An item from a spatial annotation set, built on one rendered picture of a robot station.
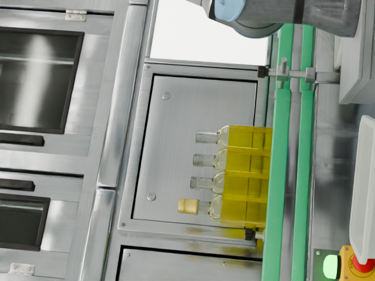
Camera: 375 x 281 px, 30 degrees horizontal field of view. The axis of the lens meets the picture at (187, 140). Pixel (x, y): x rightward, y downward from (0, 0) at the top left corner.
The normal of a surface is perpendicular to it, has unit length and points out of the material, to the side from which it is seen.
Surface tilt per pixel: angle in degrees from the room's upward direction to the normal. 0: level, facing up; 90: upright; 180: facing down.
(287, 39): 90
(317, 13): 72
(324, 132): 90
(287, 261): 90
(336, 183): 90
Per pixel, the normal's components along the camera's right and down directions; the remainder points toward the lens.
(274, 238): -0.07, -0.40
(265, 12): -0.12, 0.84
